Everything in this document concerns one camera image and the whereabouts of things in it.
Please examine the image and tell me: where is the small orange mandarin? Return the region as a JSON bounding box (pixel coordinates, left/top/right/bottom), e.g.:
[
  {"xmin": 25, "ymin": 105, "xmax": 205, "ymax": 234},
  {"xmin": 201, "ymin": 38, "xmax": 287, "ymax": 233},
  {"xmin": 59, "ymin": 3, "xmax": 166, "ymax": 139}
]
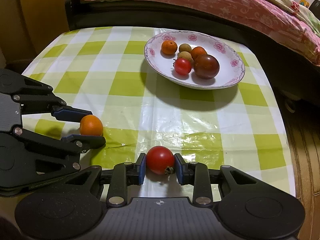
[
  {"xmin": 80, "ymin": 115, "xmax": 103, "ymax": 136},
  {"xmin": 191, "ymin": 46, "xmax": 207, "ymax": 61},
  {"xmin": 161, "ymin": 40, "xmax": 177, "ymax": 55}
]

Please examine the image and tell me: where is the red cherry tomato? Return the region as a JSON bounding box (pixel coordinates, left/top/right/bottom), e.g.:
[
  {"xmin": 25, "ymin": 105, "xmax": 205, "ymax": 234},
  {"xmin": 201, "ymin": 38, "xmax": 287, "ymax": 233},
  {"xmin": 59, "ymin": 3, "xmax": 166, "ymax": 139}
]
[
  {"xmin": 173, "ymin": 58, "xmax": 192, "ymax": 76},
  {"xmin": 146, "ymin": 146, "xmax": 175, "ymax": 175}
]

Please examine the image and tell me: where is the dark purple tomato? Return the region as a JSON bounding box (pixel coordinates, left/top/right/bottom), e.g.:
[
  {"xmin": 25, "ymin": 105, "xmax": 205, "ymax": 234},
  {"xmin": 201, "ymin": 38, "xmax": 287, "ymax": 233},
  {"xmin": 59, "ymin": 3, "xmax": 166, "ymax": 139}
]
[{"xmin": 194, "ymin": 54, "xmax": 220, "ymax": 80}]

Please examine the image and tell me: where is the tan longan fruit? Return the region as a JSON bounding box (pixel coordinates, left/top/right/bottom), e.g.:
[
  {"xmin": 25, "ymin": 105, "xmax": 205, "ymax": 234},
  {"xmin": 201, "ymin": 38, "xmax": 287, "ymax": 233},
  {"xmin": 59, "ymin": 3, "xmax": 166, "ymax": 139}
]
[
  {"xmin": 177, "ymin": 51, "xmax": 194, "ymax": 66},
  {"xmin": 178, "ymin": 43, "xmax": 192, "ymax": 53}
]

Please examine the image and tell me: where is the green checked tablecloth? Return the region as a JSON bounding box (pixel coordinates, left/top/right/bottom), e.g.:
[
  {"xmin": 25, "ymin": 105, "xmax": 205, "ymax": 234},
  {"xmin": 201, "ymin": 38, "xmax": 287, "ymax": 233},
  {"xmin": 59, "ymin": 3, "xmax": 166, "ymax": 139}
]
[{"xmin": 24, "ymin": 27, "xmax": 296, "ymax": 194}]

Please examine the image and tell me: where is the wooden desk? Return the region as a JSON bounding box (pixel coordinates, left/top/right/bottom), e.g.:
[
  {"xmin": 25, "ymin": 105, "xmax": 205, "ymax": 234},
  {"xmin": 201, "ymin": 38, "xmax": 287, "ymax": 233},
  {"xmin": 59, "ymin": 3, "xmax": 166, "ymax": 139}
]
[{"xmin": 1, "ymin": 0, "xmax": 69, "ymax": 63}]

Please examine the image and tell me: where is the white floral plate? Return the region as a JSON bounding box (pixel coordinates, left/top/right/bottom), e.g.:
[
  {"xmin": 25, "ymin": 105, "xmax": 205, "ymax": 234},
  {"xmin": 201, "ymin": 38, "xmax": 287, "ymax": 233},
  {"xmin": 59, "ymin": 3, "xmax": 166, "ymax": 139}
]
[{"xmin": 143, "ymin": 29, "xmax": 246, "ymax": 91}]

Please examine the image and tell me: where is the colourful floral quilt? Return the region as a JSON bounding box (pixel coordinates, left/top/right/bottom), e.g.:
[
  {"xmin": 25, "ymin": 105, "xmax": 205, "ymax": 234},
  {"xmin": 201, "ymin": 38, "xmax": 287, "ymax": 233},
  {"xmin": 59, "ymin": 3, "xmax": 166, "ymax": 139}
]
[{"xmin": 267, "ymin": 0, "xmax": 319, "ymax": 36}]

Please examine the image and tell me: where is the yellow cartoon box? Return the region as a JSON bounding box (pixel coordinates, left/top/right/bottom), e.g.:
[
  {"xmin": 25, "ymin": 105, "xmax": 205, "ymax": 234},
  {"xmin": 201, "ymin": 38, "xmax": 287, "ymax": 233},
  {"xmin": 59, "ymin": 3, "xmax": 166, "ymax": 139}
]
[{"xmin": 299, "ymin": 0, "xmax": 310, "ymax": 8}]

